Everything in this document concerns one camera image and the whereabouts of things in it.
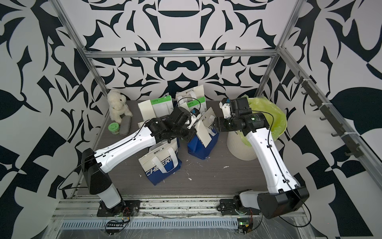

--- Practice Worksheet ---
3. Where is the blue white takeout bag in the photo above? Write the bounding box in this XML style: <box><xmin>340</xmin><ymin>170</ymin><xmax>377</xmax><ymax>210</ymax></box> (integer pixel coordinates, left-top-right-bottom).
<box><xmin>175</xmin><ymin>85</ymin><xmax>205</xmax><ymax>110</ymax></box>
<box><xmin>188</xmin><ymin>107</ymin><xmax>219</xmax><ymax>160</ymax></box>
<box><xmin>138</xmin><ymin>139</ymin><xmax>182</xmax><ymax>185</ymax></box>

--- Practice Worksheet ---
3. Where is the green plastic bin liner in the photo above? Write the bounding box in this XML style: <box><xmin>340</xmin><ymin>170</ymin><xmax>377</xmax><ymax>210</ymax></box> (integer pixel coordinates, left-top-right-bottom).
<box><xmin>244</xmin><ymin>95</ymin><xmax>287</xmax><ymax>140</ymax></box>

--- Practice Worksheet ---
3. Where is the green white takeout bag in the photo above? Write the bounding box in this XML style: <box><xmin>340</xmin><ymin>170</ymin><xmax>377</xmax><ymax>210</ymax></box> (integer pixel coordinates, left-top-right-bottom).
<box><xmin>150</xmin><ymin>96</ymin><xmax>174</xmax><ymax>118</ymax></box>
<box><xmin>186</xmin><ymin>97</ymin><xmax>207</xmax><ymax>115</ymax></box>

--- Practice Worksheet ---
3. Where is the grey wall hook rail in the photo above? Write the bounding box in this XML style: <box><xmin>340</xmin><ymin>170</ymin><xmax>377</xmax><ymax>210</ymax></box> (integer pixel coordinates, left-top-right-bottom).
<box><xmin>295</xmin><ymin>75</ymin><xmax>364</xmax><ymax>158</ymax></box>

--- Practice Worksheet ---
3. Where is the white plush bear toy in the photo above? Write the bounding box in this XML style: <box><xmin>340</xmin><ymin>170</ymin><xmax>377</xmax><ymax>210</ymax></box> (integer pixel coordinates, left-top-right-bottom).
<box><xmin>107</xmin><ymin>90</ymin><xmax>133</xmax><ymax>124</ymax></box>

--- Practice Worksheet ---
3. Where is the green white left takeout bag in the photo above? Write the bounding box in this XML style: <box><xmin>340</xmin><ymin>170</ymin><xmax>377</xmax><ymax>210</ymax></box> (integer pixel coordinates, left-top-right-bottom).
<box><xmin>150</xmin><ymin>96</ymin><xmax>174</xmax><ymax>118</ymax></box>

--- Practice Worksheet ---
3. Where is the grey felt pouch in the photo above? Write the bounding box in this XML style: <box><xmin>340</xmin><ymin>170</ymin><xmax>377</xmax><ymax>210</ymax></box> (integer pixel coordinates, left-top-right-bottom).
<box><xmin>119</xmin><ymin>116</ymin><xmax>132</xmax><ymax>136</ymax></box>

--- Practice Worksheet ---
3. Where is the white receipt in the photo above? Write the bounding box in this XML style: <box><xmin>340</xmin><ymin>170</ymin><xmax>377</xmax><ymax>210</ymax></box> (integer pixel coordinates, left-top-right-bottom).
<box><xmin>138</xmin><ymin>100</ymin><xmax>156</xmax><ymax>121</ymax></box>
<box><xmin>196</xmin><ymin>115</ymin><xmax>216</xmax><ymax>148</ymax></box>

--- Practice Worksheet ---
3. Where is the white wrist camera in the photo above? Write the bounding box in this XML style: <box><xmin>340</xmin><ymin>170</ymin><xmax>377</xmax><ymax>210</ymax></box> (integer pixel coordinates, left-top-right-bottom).
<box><xmin>219</xmin><ymin>98</ymin><xmax>231</xmax><ymax>119</ymax></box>
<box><xmin>186</xmin><ymin>108</ymin><xmax>202</xmax><ymax>129</ymax></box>

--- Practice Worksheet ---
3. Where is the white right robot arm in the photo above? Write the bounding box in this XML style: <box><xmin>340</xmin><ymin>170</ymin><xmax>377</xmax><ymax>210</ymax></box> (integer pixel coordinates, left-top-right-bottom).
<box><xmin>213</xmin><ymin>98</ymin><xmax>309</xmax><ymax>219</ymax></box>

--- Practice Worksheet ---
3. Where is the cream ribbed trash bin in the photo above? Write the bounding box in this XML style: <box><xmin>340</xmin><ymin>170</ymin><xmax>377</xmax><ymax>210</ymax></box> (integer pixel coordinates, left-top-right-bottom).
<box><xmin>227</xmin><ymin>131</ymin><xmax>257</xmax><ymax>161</ymax></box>

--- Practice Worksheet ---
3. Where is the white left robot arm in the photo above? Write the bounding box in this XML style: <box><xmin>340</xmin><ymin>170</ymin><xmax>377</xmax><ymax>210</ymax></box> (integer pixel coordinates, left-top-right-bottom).
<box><xmin>81</xmin><ymin>107</ymin><xmax>201</xmax><ymax>217</ymax></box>

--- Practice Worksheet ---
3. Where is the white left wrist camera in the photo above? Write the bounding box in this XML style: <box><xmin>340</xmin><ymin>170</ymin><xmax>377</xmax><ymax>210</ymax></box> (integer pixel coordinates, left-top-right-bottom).
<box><xmin>186</xmin><ymin>108</ymin><xmax>202</xmax><ymax>129</ymax></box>

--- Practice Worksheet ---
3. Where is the green round lid jar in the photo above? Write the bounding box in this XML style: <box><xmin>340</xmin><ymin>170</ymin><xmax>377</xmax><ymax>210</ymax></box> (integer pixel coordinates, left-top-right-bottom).
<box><xmin>107</xmin><ymin>122</ymin><xmax>120</xmax><ymax>135</ymax></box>

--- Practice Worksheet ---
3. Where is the green white right takeout bag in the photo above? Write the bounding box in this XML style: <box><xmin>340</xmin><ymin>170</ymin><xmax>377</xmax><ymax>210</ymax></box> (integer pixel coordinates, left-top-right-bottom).
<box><xmin>186</xmin><ymin>97</ymin><xmax>207</xmax><ymax>115</ymax></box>

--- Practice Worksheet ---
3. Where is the blue white front takeout bag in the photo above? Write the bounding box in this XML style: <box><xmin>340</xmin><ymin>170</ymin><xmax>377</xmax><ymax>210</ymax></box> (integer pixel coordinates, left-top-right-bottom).
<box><xmin>138</xmin><ymin>139</ymin><xmax>182</xmax><ymax>185</ymax></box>

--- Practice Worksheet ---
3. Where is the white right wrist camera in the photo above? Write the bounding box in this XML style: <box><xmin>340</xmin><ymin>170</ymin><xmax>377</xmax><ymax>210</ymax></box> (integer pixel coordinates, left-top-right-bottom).
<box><xmin>219</xmin><ymin>98</ymin><xmax>231</xmax><ymax>119</ymax></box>

